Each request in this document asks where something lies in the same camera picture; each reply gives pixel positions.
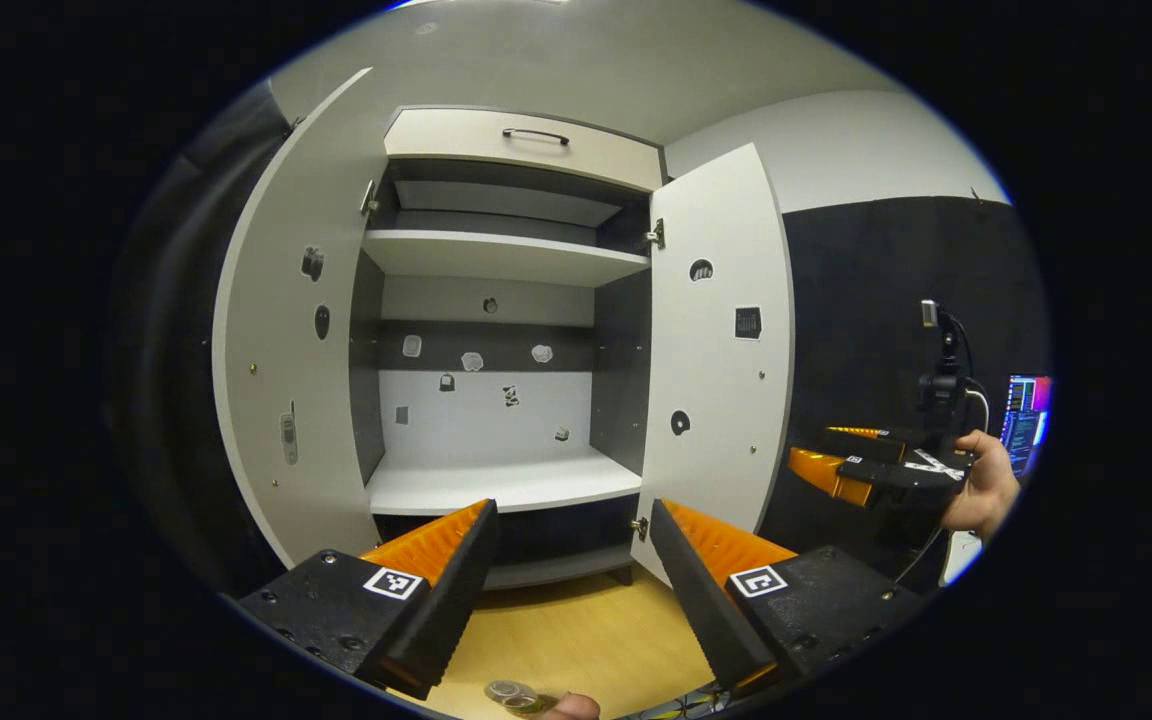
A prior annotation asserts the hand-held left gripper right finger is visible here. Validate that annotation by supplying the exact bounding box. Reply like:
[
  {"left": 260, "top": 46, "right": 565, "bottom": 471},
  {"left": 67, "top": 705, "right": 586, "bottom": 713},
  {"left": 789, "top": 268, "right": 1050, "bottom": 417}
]
[{"left": 648, "top": 497, "right": 927, "bottom": 701}]

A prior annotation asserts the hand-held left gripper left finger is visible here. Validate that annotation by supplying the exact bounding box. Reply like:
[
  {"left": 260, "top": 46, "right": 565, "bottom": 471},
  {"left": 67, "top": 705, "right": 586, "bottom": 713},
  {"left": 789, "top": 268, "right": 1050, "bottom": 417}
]
[{"left": 226, "top": 498, "right": 500, "bottom": 701}]

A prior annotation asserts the green label plastic bottle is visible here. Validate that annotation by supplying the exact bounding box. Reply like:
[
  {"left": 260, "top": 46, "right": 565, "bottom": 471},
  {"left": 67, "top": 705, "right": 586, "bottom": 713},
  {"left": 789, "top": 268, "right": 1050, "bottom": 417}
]
[{"left": 483, "top": 679, "right": 544, "bottom": 715}]

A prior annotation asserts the white cabinet door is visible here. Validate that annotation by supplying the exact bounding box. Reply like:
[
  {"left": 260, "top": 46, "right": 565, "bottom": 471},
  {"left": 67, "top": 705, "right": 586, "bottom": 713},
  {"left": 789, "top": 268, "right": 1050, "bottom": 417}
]
[
  {"left": 211, "top": 67, "right": 387, "bottom": 569},
  {"left": 629, "top": 143, "right": 797, "bottom": 586}
]

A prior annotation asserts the white and grey cabinet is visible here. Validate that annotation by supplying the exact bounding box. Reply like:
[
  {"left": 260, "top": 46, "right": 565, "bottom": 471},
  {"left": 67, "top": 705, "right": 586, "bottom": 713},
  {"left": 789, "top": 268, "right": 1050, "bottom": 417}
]
[{"left": 348, "top": 105, "right": 667, "bottom": 591}]

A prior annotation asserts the white cabinet drawer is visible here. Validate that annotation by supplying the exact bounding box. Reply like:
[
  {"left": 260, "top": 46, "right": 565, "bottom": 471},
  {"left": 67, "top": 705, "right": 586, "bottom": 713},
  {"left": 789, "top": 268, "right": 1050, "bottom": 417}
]
[{"left": 383, "top": 107, "right": 664, "bottom": 193}]

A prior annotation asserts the computer monitor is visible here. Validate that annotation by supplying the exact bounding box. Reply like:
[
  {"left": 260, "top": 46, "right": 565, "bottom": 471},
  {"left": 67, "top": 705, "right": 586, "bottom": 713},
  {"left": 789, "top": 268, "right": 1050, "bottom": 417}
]
[{"left": 998, "top": 374, "right": 1054, "bottom": 479}]

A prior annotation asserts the white side table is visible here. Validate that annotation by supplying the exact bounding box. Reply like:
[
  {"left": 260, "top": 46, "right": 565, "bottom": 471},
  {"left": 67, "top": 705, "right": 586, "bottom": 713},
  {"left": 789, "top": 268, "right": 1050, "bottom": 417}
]
[{"left": 939, "top": 528, "right": 985, "bottom": 587}]

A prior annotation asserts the black backdrop cloth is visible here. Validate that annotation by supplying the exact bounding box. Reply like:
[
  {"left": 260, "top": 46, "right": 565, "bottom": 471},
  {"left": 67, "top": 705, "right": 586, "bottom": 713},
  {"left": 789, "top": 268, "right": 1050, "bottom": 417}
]
[{"left": 758, "top": 195, "right": 1052, "bottom": 591}]

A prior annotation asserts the pinkish rounded object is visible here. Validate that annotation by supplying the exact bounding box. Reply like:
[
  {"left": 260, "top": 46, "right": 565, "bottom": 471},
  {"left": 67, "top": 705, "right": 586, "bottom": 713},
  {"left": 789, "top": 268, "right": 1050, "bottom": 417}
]
[{"left": 539, "top": 692, "right": 602, "bottom": 720}]

